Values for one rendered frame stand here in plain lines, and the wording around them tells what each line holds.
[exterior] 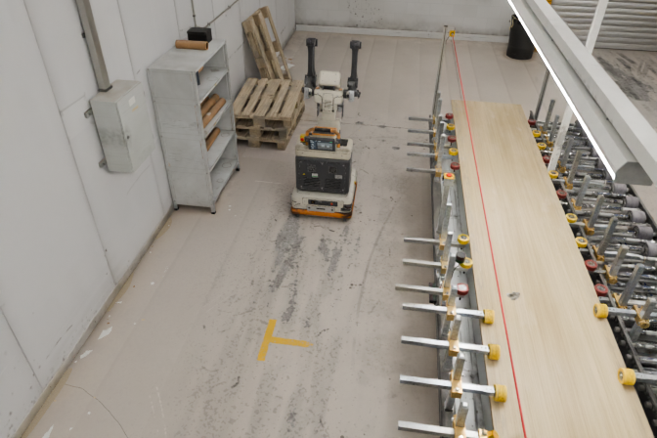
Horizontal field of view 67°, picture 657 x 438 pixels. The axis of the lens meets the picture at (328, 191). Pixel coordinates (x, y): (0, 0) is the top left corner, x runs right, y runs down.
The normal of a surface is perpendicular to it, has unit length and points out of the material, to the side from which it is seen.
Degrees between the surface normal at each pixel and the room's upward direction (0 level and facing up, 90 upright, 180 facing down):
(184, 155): 90
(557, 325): 0
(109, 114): 90
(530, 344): 0
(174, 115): 90
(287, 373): 0
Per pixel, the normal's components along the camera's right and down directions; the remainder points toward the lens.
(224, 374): 0.01, -0.82
